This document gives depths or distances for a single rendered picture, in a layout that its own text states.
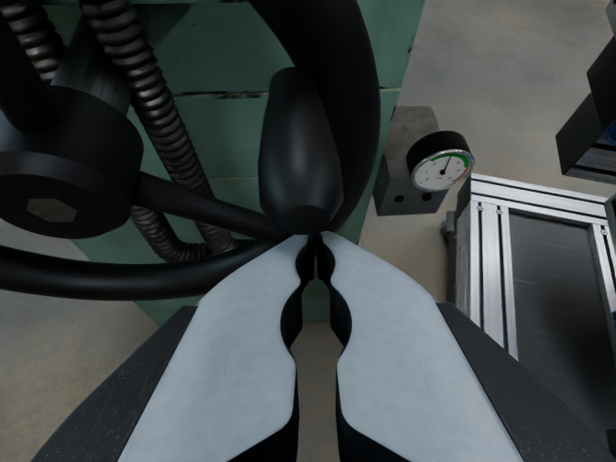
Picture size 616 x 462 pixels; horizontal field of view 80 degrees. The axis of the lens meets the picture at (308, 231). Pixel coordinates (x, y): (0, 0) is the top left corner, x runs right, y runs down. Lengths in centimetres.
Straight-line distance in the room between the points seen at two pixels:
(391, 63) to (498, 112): 129
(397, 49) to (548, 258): 73
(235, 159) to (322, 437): 68
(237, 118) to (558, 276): 79
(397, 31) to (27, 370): 107
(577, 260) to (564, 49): 129
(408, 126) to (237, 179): 22
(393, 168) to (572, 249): 67
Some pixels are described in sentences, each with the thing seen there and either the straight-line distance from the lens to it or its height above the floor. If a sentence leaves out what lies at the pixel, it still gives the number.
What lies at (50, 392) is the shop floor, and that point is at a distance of 111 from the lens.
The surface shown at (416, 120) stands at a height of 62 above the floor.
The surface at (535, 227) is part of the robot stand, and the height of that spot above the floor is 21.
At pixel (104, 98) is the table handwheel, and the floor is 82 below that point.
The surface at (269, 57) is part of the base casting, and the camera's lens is 36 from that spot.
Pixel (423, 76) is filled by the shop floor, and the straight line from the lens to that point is 170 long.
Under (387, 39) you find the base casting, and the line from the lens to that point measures 36.
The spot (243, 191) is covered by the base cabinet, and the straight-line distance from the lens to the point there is 48.
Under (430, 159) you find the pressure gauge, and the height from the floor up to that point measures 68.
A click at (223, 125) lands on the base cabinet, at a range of 41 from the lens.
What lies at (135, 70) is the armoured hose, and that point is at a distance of 23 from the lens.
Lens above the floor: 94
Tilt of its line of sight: 58 degrees down
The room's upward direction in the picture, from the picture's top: 3 degrees clockwise
